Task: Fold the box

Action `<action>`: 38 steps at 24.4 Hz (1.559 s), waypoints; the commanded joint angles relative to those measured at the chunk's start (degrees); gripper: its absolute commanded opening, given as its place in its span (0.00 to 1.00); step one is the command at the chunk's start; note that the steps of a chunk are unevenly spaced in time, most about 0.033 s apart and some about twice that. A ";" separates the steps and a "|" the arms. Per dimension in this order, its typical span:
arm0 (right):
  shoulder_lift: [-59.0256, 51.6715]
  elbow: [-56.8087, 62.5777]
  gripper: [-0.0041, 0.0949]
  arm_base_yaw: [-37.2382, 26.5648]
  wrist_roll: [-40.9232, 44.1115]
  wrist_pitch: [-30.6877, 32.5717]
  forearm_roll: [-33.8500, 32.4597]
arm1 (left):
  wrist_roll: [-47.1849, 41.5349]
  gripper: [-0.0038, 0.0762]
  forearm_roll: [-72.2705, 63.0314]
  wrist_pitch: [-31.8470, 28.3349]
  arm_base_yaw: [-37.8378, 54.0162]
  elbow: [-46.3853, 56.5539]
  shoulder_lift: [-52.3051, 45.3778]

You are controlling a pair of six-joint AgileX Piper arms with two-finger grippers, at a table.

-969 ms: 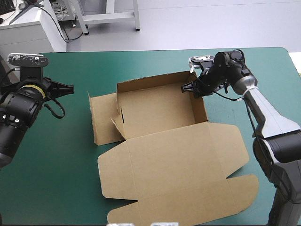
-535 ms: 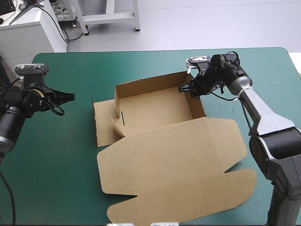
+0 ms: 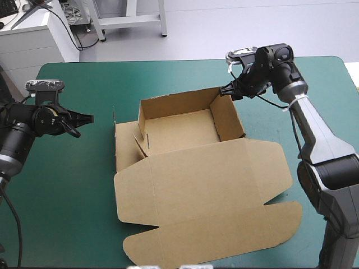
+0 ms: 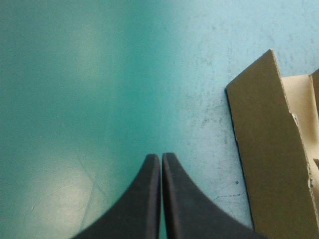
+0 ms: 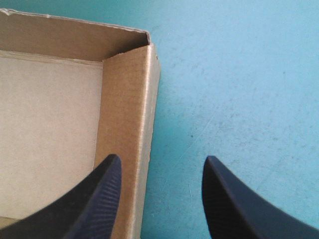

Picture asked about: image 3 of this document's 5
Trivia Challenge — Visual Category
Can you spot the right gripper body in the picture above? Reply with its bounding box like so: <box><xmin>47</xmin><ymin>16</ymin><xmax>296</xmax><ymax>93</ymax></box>
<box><xmin>237</xmin><ymin>62</ymin><xmax>274</xmax><ymax>99</ymax></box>

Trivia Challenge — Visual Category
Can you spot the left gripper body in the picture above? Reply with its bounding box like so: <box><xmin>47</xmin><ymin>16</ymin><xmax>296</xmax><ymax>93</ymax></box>
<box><xmin>31</xmin><ymin>104</ymin><xmax>71</xmax><ymax>137</ymax></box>

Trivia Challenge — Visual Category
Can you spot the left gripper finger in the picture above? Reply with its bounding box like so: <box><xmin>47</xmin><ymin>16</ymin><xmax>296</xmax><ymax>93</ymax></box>
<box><xmin>68</xmin><ymin>110</ymin><xmax>95</xmax><ymax>128</ymax></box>
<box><xmin>59</xmin><ymin>120</ymin><xmax>82</xmax><ymax>138</ymax></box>

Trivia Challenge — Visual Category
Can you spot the brown cardboard box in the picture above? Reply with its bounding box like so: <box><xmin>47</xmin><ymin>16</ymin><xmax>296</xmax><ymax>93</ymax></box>
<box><xmin>112</xmin><ymin>86</ymin><xmax>304</xmax><ymax>266</ymax></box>

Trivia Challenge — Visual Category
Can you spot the white cabinet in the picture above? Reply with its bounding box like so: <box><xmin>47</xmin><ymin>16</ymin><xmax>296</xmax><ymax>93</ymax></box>
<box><xmin>0</xmin><ymin>10</ymin><xmax>81</xmax><ymax>95</ymax></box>

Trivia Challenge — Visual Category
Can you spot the black keyboard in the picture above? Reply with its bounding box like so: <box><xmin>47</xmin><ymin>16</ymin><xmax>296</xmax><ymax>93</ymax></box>
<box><xmin>0</xmin><ymin>0</ymin><xmax>19</xmax><ymax>19</ymax></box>

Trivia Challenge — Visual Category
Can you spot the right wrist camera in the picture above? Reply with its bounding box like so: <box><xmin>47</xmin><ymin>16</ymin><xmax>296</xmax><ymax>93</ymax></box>
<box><xmin>225</xmin><ymin>47</ymin><xmax>259</xmax><ymax>74</ymax></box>

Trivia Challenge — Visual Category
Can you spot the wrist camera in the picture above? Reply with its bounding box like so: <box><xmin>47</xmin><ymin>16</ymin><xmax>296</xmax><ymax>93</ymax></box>
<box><xmin>25</xmin><ymin>80</ymin><xmax>66</xmax><ymax>106</ymax></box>
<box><xmin>225</xmin><ymin>47</ymin><xmax>259</xmax><ymax>74</ymax></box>

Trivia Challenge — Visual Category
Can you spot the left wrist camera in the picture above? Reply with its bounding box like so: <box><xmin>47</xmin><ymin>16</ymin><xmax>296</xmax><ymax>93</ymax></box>
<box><xmin>25</xmin><ymin>80</ymin><xmax>66</xmax><ymax>106</ymax></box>

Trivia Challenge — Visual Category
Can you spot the thin black power cable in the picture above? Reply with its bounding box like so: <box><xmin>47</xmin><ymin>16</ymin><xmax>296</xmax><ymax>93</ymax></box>
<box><xmin>42</xmin><ymin>4</ymin><xmax>100</xmax><ymax>52</ymax></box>

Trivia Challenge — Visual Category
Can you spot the white metal frame table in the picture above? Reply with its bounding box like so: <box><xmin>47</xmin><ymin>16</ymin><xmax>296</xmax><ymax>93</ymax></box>
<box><xmin>91</xmin><ymin>0</ymin><xmax>169</xmax><ymax>43</ymax></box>

